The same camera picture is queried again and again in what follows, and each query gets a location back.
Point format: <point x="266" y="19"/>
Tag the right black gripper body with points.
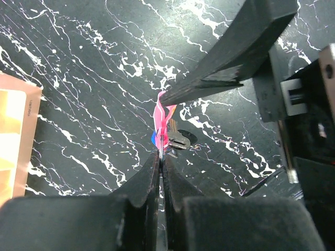
<point x="302" y="107"/>

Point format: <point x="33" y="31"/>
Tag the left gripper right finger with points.
<point x="197" y="222"/>

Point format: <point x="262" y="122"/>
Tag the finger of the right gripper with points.
<point x="238" y="54"/>

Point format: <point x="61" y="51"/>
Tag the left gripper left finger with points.
<point x="125" y="219"/>

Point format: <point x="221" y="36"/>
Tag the key with black tag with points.
<point x="179" y="139"/>

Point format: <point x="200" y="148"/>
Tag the key with blue tag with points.
<point x="154" y="138"/>

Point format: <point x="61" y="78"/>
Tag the pink strap keyring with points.
<point x="161" y="122"/>

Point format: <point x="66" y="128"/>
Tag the orange plastic file organizer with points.
<point x="20" y="102"/>

